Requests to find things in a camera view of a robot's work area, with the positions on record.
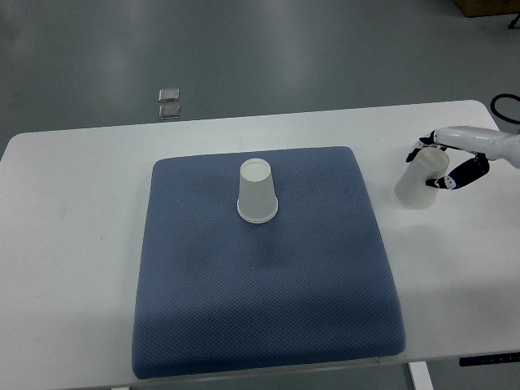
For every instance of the black desk control panel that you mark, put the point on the black desk control panel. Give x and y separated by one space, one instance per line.
492 359

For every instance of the white paper cup on mat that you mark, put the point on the white paper cup on mat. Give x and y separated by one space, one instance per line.
257 202

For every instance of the white table leg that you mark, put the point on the white table leg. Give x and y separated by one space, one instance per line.
420 376

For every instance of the black tripod leg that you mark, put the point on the black tripod leg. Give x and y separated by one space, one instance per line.
513 23

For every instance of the brown cardboard box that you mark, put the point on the brown cardboard box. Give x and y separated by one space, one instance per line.
480 8

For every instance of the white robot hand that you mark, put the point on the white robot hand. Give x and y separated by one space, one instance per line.
492 143

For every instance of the blue textured cushion mat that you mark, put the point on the blue textured cushion mat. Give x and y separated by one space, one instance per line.
216 293

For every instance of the lower metal floor plate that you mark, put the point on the lower metal floor plate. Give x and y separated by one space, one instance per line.
169 111

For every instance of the white paper cup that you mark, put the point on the white paper cup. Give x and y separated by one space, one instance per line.
411 190
257 202

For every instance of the metal floor plate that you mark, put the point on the metal floor plate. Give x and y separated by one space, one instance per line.
169 94
169 111

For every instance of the upper metal floor plate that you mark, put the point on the upper metal floor plate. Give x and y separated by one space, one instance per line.
169 94

